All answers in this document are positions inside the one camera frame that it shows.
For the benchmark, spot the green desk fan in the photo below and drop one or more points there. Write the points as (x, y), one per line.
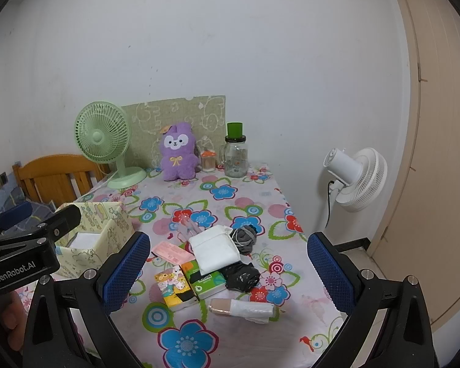
(99, 136)

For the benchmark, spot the white floor fan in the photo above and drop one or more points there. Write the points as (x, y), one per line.
(364, 180)

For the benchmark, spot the pink packet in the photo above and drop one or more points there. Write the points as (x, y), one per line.
(172, 253)

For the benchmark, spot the black plastic bag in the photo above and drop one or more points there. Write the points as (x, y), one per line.
(239, 278)

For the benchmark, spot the clear plastic tube pack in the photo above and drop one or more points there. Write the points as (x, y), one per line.
(188, 230)

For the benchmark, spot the cotton swab jar orange lid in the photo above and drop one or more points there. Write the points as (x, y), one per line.
(209, 163)

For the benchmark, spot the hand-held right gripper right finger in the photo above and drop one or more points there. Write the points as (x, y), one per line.
(329, 272)

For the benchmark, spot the green tissue pack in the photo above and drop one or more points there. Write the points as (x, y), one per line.
(209, 286)

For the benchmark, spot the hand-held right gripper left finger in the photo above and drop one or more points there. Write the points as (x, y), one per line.
(126, 270)

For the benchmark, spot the wooden bed headboard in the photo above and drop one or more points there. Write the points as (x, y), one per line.
(50, 168)

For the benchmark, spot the roll of white plastic bags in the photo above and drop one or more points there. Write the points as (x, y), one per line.
(245, 308)

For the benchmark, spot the glass jar mug green lid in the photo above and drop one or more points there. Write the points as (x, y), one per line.
(235, 161)

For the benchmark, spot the grey fabric bundle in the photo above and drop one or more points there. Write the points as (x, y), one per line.
(245, 237)

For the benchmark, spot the beige wooden door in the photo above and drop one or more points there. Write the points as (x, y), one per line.
(437, 161)

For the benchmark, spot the green printed board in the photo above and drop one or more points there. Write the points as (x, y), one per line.
(184, 109)

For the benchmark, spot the purple plush toy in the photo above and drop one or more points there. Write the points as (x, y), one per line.
(178, 161)

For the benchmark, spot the white cloth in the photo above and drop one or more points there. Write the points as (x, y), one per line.
(214, 253)

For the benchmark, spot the yellow fabric storage box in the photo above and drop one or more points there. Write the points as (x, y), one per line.
(111, 234)

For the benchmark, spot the grey plaid pillow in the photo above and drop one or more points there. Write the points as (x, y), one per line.
(44, 210)

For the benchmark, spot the wall socket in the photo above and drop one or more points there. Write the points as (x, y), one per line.
(2, 179)

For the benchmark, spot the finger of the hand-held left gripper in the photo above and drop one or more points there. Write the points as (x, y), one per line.
(65, 218)
(15, 212)

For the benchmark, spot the person's left hand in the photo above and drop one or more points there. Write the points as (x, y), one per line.
(4, 314)

